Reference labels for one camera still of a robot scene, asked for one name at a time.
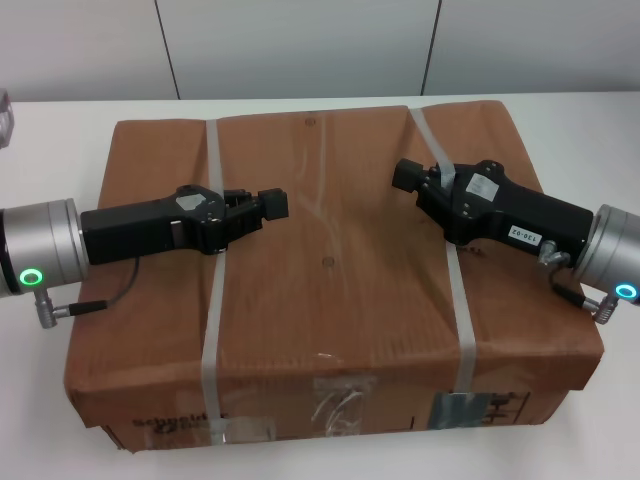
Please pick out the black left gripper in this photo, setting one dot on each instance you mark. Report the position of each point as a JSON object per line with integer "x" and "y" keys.
{"x": 140, "y": 225}

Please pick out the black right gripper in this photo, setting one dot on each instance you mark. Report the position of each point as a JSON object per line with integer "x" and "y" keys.
{"x": 530, "y": 220}

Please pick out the brown cardboard box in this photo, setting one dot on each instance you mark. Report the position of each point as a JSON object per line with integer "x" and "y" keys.
{"x": 330, "y": 300}

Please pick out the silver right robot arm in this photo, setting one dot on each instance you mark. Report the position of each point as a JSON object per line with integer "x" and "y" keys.
{"x": 612, "y": 250}

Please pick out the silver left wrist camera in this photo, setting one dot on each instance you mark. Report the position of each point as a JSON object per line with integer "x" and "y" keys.
{"x": 5, "y": 120}

